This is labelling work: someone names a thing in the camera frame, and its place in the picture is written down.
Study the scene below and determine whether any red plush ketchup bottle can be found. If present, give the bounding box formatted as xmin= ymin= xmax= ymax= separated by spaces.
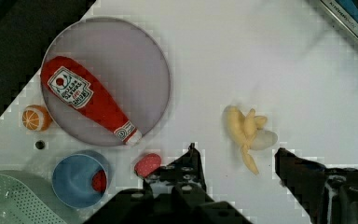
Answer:
xmin=41 ymin=56 xmax=143 ymax=146

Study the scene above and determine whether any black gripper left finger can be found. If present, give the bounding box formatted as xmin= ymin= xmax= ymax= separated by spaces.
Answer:
xmin=84 ymin=144 xmax=252 ymax=224

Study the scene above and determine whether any small red ball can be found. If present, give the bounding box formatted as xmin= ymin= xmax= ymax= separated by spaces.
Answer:
xmin=91 ymin=170 xmax=107 ymax=192

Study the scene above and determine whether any yellow plush peeled banana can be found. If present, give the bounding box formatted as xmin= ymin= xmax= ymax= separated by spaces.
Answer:
xmin=226 ymin=105 xmax=278 ymax=175

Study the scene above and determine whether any blue bowl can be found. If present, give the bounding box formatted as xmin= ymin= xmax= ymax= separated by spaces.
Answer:
xmin=52 ymin=150 xmax=112 ymax=209

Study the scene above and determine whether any green perforated colander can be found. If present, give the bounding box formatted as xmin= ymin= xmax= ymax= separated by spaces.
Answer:
xmin=0 ymin=170 xmax=82 ymax=224

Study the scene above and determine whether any orange plush half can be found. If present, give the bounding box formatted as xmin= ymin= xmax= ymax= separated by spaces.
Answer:
xmin=21 ymin=105 xmax=52 ymax=132

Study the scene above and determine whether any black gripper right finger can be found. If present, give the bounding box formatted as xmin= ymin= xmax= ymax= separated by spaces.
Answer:
xmin=274 ymin=147 xmax=358 ymax=224

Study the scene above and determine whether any red plush strawberry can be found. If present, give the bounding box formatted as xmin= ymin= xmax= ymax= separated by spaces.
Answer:
xmin=134 ymin=153 xmax=161 ymax=177

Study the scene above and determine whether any grey round plate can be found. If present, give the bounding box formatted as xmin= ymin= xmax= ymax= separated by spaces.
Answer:
xmin=41 ymin=17 xmax=171 ymax=147

